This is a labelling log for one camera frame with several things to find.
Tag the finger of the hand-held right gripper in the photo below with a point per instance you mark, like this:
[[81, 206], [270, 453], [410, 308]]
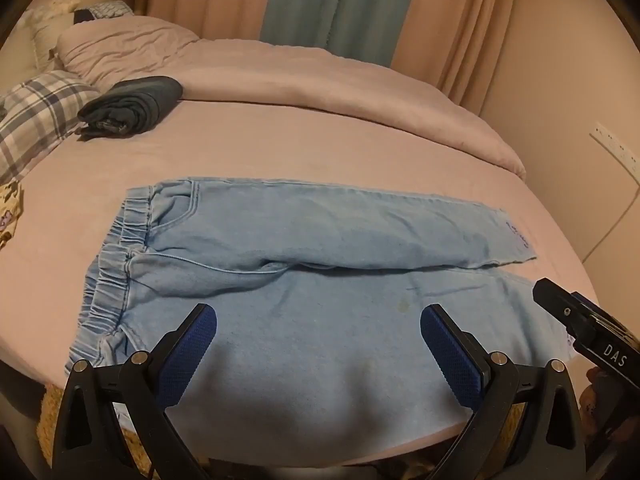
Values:
[[552, 300]]

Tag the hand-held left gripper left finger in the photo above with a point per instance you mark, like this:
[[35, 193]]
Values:
[[192, 340]]

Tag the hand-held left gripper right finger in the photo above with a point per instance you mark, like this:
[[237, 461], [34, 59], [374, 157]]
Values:
[[447, 345]]

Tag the light blue denim pants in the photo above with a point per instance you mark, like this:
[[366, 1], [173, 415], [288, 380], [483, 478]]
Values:
[[300, 240]]

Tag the patterned cream cloth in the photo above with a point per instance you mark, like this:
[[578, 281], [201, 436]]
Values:
[[10, 215]]

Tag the dark folded clothes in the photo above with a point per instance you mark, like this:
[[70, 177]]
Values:
[[135, 102]]

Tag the plaid pillow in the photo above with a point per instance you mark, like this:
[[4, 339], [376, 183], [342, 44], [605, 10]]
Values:
[[35, 115]]

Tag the pink duvet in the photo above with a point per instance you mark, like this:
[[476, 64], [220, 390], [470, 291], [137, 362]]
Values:
[[310, 75]]

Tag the blue patterned pillow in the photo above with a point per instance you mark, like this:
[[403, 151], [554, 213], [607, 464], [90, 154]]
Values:
[[112, 10]]

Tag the white plush pillow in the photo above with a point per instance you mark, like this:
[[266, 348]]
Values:
[[47, 30]]

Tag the blue curtain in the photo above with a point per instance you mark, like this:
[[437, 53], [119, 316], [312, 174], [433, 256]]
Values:
[[340, 5]]

